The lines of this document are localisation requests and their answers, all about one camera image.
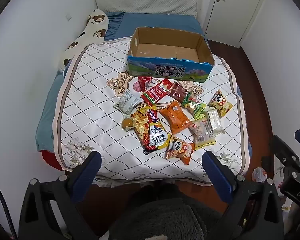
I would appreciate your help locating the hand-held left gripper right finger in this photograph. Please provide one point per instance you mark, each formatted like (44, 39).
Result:
(217, 176)

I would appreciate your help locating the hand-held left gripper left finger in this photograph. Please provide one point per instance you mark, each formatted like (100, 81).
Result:
(88, 173)

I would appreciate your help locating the clear yellow edged pastry packet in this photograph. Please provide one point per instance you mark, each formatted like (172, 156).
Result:
(205, 142)

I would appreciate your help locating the orange panda snack packet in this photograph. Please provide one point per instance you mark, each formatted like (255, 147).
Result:
(180, 150)

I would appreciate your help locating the yellow-edged clear snack packet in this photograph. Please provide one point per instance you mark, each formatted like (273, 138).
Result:
(201, 127)

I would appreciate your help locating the clear white pastry packet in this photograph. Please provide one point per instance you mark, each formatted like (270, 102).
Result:
(214, 120)

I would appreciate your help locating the plain orange snack packet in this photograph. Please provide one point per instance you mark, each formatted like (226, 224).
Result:
(176, 116)

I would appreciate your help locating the green fruit candy packet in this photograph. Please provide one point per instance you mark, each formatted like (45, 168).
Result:
(194, 105)

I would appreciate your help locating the large instant noodle packet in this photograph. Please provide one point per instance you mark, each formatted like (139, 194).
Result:
(150, 130)

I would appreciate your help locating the blue printed cardboard box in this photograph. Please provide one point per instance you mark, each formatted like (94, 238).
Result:
(165, 66)

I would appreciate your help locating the white plastic bag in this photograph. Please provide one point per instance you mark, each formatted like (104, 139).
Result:
(259, 175)

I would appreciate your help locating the red cloth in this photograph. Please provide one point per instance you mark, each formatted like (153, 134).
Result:
(50, 160)

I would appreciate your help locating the orange jelly cup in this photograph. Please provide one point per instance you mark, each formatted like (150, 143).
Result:
(128, 123)

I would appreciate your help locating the yellow panda snack packet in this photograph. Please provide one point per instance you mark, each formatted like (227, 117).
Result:
(220, 102)

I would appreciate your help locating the silver grey snack packet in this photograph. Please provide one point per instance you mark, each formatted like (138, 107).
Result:
(127, 101)

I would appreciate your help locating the brown snack packet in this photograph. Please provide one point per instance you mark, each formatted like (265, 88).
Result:
(178, 91)

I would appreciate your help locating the red snack packet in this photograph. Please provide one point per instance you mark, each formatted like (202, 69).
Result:
(156, 93)

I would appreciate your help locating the small red carton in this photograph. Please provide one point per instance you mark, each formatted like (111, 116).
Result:
(143, 82)

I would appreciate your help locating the white bear print pillow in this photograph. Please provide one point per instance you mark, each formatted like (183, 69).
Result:
(92, 30)

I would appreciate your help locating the white door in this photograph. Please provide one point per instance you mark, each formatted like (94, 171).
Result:
(230, 12)

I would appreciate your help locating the blue bed sheet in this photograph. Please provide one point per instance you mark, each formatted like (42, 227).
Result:
(160, 22)

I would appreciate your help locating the grey pillow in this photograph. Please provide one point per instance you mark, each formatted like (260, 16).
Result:
(145, 2)

